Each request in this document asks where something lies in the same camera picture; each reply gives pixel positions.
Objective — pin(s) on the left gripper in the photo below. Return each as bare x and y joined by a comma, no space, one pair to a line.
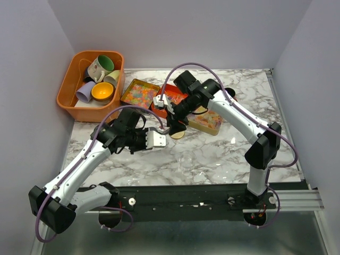
148,135

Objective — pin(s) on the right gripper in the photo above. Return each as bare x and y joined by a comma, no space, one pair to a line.
172,120

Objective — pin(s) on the orange lollipop tin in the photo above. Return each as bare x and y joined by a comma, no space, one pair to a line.
174,95

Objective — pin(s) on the gold popsicle candy tin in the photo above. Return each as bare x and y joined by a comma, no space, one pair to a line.
205,120

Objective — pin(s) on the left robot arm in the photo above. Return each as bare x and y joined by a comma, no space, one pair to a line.
59,202

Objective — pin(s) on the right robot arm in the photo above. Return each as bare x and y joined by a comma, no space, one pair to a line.
264,138

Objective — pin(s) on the gold jar lid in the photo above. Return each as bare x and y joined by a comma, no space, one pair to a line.
178,135

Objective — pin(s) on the clear glass jar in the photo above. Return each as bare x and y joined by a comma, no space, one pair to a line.
187,161

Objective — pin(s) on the dark tin of gummies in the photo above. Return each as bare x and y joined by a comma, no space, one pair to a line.
140,93

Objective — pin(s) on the orange black mug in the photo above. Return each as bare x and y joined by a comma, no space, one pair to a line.
231,92

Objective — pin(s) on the yellow-inside bowl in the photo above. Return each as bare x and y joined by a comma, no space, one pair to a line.
103,92

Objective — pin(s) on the cream yellow cup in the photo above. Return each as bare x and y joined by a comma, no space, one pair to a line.
112,77

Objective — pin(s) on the orange plastic bin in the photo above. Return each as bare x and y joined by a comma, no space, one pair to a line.
73,80

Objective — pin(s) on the lavender cup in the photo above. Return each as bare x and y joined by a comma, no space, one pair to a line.
84,93

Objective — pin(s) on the dark navy cup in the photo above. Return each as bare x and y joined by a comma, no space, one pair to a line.
86,76

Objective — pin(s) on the floral green-inside mug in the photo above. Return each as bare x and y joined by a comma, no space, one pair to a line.
100,67

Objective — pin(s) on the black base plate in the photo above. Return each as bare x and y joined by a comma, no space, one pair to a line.
231,202

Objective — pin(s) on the aluminium frame rail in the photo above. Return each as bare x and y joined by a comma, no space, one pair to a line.
294,200

